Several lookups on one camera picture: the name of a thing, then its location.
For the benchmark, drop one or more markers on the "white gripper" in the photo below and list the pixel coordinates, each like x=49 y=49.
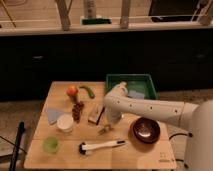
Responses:
x=113 y=117

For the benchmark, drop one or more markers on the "silver metal fork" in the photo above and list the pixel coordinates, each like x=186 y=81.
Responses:
x=105 y=129

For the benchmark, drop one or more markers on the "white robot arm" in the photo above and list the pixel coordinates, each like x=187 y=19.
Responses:
x=197 y=120

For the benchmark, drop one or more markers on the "white paper cup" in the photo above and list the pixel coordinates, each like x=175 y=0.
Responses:
x=65 y=123

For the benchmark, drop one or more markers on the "small green cup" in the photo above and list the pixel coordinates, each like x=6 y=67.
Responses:
x=50 y=145

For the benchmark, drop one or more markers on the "wooden block eraser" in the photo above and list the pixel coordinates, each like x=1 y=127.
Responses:
x=95 y=114

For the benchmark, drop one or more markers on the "green cucumber toy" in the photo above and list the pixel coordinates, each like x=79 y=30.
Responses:
x=89 y=91

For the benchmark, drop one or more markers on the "blue sponge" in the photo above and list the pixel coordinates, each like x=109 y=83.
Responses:
x=136 y=95

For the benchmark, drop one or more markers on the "dark brown bowl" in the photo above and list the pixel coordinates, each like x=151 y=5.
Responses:
x=146 y=130

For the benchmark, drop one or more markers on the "bunch of purple grapes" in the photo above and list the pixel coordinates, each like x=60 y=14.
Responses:
x=77 y=110

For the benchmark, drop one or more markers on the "green plastic tray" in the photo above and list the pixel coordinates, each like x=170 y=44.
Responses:
x=141 y=83

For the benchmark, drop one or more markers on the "orange tomato toy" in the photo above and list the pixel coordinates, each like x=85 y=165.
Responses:
x=72 y=93

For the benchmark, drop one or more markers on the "blue folded cloth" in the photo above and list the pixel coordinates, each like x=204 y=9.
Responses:
x=53 y=114

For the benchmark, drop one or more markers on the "black pole left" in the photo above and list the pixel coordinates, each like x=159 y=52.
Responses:
x=21 y=130

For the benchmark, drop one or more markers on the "green base white stand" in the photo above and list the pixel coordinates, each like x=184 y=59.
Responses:
x=90 y=14

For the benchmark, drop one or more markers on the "white handled black brush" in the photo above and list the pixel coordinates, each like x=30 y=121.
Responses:
x=84 y=148

